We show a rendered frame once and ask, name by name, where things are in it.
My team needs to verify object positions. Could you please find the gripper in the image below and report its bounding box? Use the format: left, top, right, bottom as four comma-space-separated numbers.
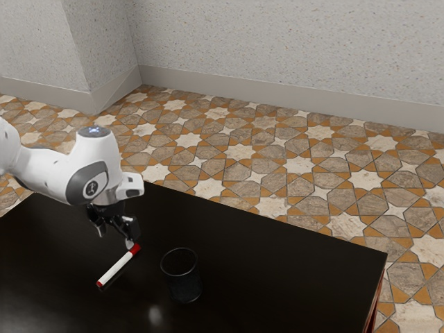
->
85, 202, 142, 250

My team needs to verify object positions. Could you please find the white marker with red cap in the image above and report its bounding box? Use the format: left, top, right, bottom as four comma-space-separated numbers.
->
96, 243, 142, 288

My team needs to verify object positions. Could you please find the black mesh pen holder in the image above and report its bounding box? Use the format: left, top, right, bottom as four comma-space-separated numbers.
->
160, 247, 203, 305

